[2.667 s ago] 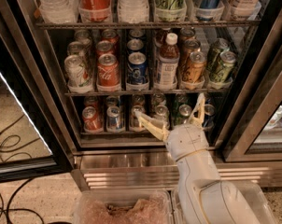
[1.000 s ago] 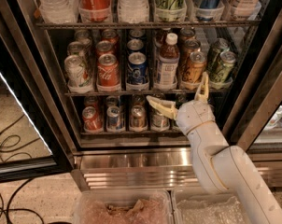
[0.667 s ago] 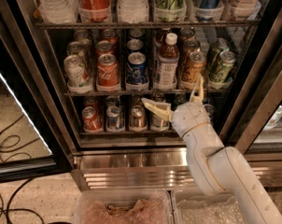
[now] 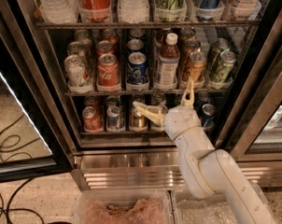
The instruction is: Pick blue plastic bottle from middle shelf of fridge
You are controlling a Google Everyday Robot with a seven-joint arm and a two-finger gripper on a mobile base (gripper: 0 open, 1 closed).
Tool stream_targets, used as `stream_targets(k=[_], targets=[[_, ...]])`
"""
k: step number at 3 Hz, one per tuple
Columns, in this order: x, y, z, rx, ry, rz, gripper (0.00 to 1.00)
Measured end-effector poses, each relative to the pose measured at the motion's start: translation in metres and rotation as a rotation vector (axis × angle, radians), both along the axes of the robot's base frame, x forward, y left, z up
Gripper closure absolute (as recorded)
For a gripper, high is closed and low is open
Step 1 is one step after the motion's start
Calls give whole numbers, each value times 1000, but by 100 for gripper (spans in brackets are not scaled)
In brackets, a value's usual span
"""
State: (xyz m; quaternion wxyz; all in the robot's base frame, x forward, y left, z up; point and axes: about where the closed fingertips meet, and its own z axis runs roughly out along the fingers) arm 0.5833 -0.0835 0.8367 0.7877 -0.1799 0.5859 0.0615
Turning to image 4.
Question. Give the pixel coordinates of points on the bottom red can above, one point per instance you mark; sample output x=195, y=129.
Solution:
x=91, y=118

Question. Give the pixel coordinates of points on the open glass fridge door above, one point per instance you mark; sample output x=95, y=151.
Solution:
x=35, y=131

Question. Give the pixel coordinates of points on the clear bottle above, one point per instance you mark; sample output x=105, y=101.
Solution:
x=59, y=11
x=133, y=11

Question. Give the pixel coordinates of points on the green can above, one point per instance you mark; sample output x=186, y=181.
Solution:
x=223, y=67
x=215, y=49

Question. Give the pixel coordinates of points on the top red cola bottle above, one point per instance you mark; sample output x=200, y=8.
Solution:
x=95, y=10

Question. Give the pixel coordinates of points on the top left clear bottle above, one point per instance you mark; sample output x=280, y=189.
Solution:
x=59, y=11

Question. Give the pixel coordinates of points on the red cola can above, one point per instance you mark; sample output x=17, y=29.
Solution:
x=104, y=47
x=108, y=70

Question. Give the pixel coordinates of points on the left clear plastic bin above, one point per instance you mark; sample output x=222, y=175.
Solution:
x=124, y=206

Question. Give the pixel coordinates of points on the front green can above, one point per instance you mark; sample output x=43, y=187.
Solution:
x=223, y=67

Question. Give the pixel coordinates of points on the top middle clear bottle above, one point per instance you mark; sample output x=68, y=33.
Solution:
x=133, y=11

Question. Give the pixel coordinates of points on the bottom white blue can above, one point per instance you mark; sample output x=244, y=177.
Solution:
x=114, y=119

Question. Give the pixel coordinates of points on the stainless steel fridge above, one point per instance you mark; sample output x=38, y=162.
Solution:
x=245, y=125

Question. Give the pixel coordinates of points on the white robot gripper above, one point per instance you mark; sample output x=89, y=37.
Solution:
x=180, y=120

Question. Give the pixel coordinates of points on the right clear plastic bin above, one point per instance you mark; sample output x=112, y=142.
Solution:
x=211, y=210

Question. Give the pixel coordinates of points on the clear plastic bin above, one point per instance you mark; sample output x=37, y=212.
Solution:
x=211, y=210
x=124, y=206

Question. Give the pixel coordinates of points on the gold can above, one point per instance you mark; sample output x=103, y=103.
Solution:
x=189, y=45
x=194, y=66
x=137, y=120

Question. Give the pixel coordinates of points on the front white soda can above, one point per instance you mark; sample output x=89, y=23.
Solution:
x=76, y=69

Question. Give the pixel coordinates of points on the blue label tea bottle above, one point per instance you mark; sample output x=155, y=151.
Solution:
x=167, y=62

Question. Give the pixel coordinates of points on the rear brown tea bottle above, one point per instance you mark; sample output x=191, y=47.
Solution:
x=161, y=36

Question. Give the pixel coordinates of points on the front gold can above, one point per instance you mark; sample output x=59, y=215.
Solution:
x=194, y=66

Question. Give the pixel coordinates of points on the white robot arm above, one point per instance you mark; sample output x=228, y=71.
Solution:
x=205, y=169

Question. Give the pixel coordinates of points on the front red cola can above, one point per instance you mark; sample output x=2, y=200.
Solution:
x=108, y=70

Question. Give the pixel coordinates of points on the top green bottle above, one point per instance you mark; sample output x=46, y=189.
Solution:
x=170, y=10

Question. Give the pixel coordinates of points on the front blue soda can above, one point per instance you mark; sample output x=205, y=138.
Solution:
x=137, y=68

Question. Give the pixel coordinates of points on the bottom gold can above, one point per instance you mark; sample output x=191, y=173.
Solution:
x=137, y=120

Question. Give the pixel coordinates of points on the bottom silver can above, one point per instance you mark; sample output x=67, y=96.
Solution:
x=156, y=127

